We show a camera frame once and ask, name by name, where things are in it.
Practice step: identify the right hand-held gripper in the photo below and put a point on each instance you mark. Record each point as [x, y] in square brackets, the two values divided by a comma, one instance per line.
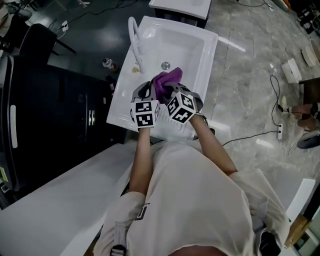
[182, 105]

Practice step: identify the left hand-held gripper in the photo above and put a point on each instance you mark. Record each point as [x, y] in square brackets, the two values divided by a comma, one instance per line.
[143, 112]

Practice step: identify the purple cloth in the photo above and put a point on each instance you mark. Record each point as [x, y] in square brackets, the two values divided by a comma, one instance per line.
[166, 78]

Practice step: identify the person's left forearm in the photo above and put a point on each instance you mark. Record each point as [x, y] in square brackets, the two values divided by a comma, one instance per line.
[141, 160]

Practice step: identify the person's right forearm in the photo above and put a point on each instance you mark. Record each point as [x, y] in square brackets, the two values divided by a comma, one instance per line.
[212, 147]

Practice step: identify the metal sink drain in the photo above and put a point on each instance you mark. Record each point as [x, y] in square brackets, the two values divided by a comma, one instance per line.
[165, 65]

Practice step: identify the small yellow sponge piece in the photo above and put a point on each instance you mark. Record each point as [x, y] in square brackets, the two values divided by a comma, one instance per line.
[135, 69]

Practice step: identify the plastic bottle with dark cap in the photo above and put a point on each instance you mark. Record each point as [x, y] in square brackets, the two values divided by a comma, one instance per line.
[109, 63]

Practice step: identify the white sink basin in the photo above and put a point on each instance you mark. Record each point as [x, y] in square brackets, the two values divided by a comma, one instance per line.
[180, 42]

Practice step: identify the white curved faucet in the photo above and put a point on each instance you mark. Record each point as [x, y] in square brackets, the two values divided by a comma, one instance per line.
[136, 47]

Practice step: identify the person's white shirt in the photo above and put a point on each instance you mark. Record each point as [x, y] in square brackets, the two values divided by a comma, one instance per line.
[195, 200]

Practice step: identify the white sink on dark cabinet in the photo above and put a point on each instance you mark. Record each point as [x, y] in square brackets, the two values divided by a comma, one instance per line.
[180, 6]

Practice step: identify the white power strip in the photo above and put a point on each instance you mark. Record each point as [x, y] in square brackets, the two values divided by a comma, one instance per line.
[280, 131]

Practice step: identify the white box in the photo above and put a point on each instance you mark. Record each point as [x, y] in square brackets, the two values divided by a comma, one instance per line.
[291, 71]

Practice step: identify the white floor socket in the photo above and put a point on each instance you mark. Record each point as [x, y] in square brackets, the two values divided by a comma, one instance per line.
[65, 25]

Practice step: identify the white counter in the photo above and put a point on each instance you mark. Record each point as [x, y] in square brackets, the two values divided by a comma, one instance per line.
[62, 200]

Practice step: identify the dark round fan base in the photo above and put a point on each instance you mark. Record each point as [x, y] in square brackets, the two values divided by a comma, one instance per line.
[308, 141]

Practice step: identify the white round plate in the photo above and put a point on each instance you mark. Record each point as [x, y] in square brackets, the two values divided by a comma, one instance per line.
[308, 56]

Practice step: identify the white board panel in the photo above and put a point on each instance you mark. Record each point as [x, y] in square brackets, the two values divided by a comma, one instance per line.
[301, 197]

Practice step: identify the wooden block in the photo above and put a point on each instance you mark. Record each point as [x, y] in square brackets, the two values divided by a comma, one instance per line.
[297, 231]

